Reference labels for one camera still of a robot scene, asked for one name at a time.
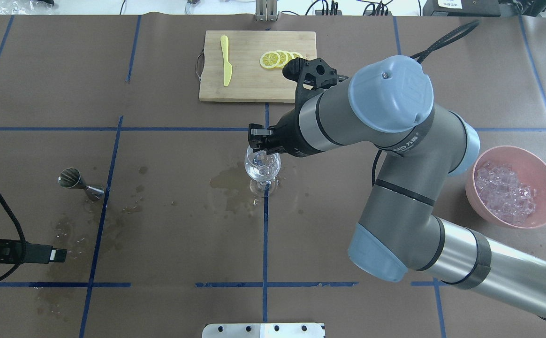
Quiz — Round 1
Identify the clear wine glass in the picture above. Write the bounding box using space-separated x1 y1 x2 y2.
244 147 281 197

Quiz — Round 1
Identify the lemon slice front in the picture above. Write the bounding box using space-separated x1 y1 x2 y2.
259 51 282 69

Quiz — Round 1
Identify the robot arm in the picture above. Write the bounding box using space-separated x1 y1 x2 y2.
249 55 546 321

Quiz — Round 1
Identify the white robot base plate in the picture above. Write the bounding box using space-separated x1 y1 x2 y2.
202 323 326 338

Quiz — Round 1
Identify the yellow plastic knife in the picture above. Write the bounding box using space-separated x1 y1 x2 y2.
220 35 234 86

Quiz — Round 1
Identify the steel jigger cup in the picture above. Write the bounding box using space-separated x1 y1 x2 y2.
57 168 105 201

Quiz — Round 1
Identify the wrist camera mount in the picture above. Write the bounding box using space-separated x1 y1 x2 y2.
282 58 349 105

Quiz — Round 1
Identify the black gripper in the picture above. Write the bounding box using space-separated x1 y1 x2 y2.
249 110 320 158

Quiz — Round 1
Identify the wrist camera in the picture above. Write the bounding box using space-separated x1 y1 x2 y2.
0 239 68 265

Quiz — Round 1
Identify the bamboo cutting board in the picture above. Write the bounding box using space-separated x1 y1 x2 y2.
199 30 317 103

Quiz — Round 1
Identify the clear ice cubes pile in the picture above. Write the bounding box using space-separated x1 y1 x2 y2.
474 162 538 225

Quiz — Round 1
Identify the pink bowl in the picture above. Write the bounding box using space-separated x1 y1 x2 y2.
465 146 546 229

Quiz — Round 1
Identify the aluminium frame post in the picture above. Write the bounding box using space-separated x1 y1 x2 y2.
255 0 279 22

